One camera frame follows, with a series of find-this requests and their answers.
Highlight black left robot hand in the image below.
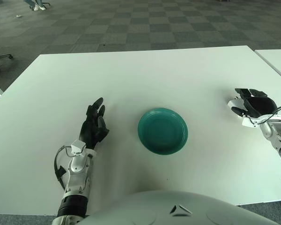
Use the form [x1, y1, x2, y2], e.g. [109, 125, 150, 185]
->
[79, 97, 110, 150]

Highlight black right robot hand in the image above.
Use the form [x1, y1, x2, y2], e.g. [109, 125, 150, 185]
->
[231, 88, 277, 118]

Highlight white charger block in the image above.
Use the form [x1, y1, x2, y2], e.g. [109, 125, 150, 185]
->
[227, 97, 246, 118]

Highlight green round plate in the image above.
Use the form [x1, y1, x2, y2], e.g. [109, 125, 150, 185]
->
[137, 107, 189, 155]

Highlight white side table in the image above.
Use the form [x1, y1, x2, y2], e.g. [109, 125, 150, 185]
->
[254, 49, 281, 84]

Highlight black office chair base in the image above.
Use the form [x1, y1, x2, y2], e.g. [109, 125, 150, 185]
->
[0, 34, 14, 72]

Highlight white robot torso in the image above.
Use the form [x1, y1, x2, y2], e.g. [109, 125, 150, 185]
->
[81, 190, 281, 225]

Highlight person's feet white shoes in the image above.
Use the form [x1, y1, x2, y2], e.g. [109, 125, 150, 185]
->
[24, 0, 46, 11]

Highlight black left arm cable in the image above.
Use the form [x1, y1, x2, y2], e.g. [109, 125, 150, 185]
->
[53, 145, 72, 190]

